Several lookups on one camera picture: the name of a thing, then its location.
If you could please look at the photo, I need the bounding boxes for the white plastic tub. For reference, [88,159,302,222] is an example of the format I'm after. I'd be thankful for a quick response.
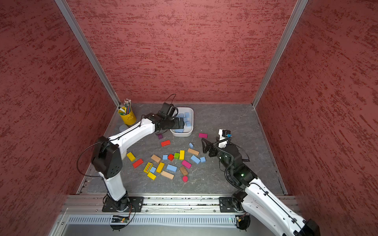
[170,107,194,137]

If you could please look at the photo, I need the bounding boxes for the yellow block under arm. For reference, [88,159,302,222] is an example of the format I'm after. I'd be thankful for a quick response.
[127,152,136,162]

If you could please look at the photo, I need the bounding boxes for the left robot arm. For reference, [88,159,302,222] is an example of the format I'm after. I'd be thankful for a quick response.
[92,113,185,204]

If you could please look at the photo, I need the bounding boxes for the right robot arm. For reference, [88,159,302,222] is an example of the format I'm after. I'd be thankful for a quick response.
[201,138,321,236]

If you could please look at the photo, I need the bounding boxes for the magenta block top right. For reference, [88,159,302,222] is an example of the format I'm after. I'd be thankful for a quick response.
[199,133,208,139]

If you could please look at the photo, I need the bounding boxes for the magenta block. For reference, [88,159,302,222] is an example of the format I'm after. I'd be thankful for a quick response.
[182,160,192,169]
[199,133,208,139]

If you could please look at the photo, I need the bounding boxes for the tan block right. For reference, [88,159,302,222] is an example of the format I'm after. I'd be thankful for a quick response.
[188,148,199,156]

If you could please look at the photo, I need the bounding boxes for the red long block upper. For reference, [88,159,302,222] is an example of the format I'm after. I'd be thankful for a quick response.
[161,140,171,147]

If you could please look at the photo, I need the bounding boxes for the yellow upright block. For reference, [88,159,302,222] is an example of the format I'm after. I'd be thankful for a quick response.
[179,150,185,160]

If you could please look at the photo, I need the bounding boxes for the magenta block centre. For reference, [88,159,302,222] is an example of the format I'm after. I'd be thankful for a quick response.
[182,160,192,169]

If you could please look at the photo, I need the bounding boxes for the dark wood block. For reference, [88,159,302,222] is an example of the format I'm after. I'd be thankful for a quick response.
[179,166,189,176]

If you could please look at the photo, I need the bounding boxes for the tan block left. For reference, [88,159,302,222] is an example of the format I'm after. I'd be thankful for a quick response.
[151,154,161,164]

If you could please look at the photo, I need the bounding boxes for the yellow pencil bucket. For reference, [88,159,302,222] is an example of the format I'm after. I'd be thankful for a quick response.
[118,107,137,126]

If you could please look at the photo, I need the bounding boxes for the grey glasses case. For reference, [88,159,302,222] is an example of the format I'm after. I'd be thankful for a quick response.
[119,124,129,132]

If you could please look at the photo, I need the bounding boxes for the pencils in bucket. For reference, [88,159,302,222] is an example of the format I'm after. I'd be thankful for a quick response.
[118,99,132,116]

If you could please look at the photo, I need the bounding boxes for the tan long block bottom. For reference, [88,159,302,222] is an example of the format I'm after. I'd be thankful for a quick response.
[161,171,174,180]

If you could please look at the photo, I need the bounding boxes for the striped yellow block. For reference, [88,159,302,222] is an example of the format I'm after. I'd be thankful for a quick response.
[143,162,153,174]

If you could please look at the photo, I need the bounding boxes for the yellow long block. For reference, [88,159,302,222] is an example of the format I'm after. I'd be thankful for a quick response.
[156,162,165,173]

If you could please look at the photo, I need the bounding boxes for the red block left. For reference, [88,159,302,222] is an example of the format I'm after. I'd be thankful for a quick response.
[132,159,144,169]

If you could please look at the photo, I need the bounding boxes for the yellow block bottom left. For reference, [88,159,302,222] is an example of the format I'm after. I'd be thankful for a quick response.
[147,172,157,181]

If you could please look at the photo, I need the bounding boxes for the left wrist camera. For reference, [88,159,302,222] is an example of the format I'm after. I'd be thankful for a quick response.
[159,102,178,120]

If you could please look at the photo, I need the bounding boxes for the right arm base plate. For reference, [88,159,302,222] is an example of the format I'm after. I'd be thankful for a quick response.
[219,197,245,213]

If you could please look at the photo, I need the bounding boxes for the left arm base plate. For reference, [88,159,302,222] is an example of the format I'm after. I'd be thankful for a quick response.
[102,195,144,213]

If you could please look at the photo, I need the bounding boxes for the aluminium front rail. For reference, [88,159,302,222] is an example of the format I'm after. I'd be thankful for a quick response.
[64,194,224,214]

